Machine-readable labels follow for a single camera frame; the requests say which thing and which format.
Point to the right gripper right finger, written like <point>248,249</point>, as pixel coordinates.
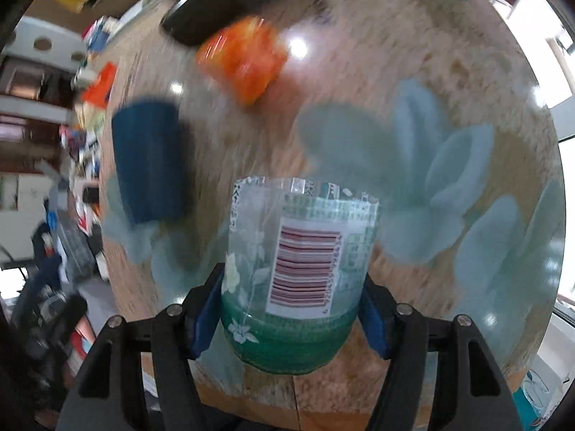
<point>469,390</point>

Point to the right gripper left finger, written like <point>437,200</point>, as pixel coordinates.
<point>108,391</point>

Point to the cut clear plastic bottle cup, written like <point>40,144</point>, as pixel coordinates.
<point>297,256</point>

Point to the dark blue cup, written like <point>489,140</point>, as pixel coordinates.
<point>150,170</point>

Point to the orange shopping bag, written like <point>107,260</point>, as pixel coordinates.
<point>97,94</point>

